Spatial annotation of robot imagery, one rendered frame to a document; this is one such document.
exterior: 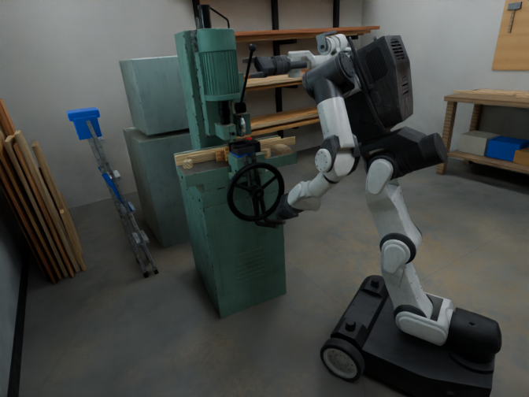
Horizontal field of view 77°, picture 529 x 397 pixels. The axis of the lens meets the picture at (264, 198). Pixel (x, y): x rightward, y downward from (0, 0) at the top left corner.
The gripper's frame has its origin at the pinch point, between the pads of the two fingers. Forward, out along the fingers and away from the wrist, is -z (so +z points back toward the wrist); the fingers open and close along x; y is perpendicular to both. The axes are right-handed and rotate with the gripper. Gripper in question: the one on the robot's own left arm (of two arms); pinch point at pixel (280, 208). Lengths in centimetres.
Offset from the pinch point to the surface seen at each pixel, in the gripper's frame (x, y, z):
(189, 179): -1.0, 42.1, -15.4
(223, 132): 29.0, 35.6, -16.8
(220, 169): 9.7, 30.4, -14.4
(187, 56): 59, 67, -18
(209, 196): -3.4, 30.2, -20.7
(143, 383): -95, 23, -41
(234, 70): 53, 44, -1
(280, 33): 228, 10, -159
